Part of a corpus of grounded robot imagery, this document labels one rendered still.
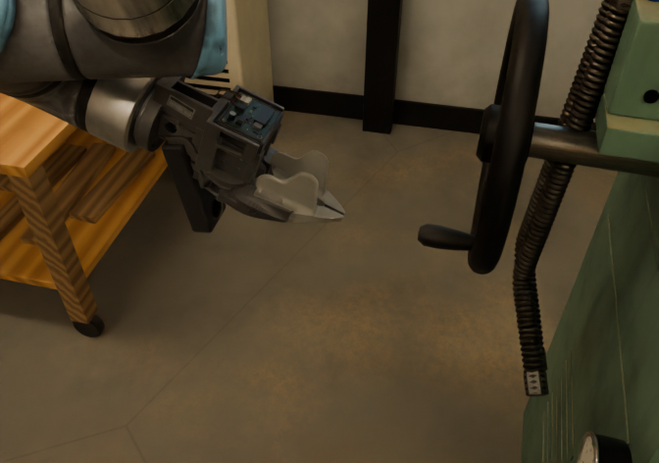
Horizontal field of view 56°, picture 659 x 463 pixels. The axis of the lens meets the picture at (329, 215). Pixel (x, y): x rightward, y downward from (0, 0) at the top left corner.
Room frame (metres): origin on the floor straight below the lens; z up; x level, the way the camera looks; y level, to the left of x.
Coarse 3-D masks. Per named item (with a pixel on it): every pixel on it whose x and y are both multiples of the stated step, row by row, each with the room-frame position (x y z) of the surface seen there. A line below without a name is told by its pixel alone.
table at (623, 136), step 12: (600, 108) 0.50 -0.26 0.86; (600, 120) 0.49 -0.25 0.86; (612, 120) 0.47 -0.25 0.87; (624, 120) 0.47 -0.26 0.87; (636, 120) 0.47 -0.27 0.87; (648, 120) 0.47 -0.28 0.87; (600, 132) 0.47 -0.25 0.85; (612, 132) 0.45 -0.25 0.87; (624, 132) 0.45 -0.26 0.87; (636, 132) 0.45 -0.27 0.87; (648, 132) 0.45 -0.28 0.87; (600, 144) 0.46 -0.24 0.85; (612, 144) 0.45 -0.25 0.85; (624, 144) 0.45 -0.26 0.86; (636, 144) 0.45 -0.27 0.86; (648, 144) 0.44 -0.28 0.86; (624, 156) 0.45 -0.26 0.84; (636, 156) 0.45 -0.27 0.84; (648, 156) 0.44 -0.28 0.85
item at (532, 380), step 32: (608, 0) 0.56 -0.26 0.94; (608, 32) 0.52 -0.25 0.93; (608, 64) 0.52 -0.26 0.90; (576, 96) 0.53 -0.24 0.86; (576, 128) 0.51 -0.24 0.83; (544, 160) 0.57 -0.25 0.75; (544, 192) 0.51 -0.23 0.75; (544, 224) 0.50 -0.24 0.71; (544, 352) 0.44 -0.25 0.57; (544, 384) 0.39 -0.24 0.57
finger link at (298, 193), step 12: (264, 180) 0.46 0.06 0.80; (276, 180) 0.46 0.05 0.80; (288, 180) 0.46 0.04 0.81; (300, 180) 0.46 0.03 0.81; (312, 180) 0.45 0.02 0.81; (264, 192) 0.46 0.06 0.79; (276, 192) 0.46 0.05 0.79; (288, 192) 0.46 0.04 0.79; (300, 192) 0.46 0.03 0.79; (312, 192) 0.45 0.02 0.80; (288, 204) 0.46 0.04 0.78; (300, 204) 0.46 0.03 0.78; (312, 204) 0.45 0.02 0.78; (300, 216) 0.45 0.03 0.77; (312, 216) 0.45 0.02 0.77; (324, 216) 0.46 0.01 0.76; (336, 216) 0.46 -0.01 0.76
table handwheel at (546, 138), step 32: (544, 0) 0.53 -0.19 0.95; (512, 32) 0.63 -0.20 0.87; (544, 32) 0.49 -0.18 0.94; (512, 64) 0.46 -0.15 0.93; (512, 96) 0.43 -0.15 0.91; (512, 128) 0.42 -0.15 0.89; (544, 128) 0.52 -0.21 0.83; (480, 160) 0.52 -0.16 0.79; (512, 160) 0.40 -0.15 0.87; (576, 160) 0.49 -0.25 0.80; (608, 160) 0.49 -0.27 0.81; (640, 160) 0.48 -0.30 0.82; (480, 192) 0.58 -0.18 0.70; (512, 192) 0.39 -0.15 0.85; (480, 224) 0.40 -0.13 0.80; (480, 256) 0.40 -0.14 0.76
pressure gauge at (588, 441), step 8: (592, 432) 0.27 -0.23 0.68; (584, 440) 0.27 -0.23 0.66; (592, 440) 0.26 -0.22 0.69; (600, 440) 0.26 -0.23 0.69; (608, 440) 0.26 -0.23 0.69; (616, 440) 0.26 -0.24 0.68; (624, 440) 0.26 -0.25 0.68; (584, 448) 0.27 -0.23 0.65; (592, 448) 0.26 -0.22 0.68; (600, 448) 0.25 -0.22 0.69; (608, 448) 0.25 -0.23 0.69; (616, 448) 0.25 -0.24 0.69; (624, 448) 0.25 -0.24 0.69; (584, 456) 0.26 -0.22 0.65; (592, 456) 0.25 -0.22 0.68; (600, 456) 0.24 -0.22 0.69; (608, 456) 0.24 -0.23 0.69; (616, 456) 0.24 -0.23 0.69; (624, 456) 0.24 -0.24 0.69
